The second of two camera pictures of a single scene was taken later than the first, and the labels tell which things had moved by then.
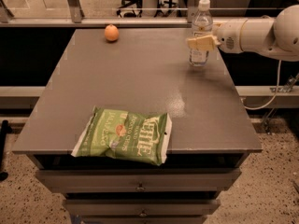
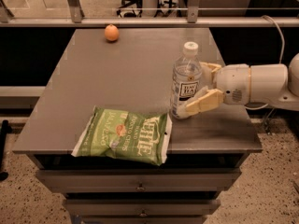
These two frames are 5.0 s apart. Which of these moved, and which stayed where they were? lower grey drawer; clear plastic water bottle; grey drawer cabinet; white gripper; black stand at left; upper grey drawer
Moved: clear plastic water bottle; white gripper
Stayed: black stand at left; grey drawer cabinet; upper grey drawer; lower grey drawer
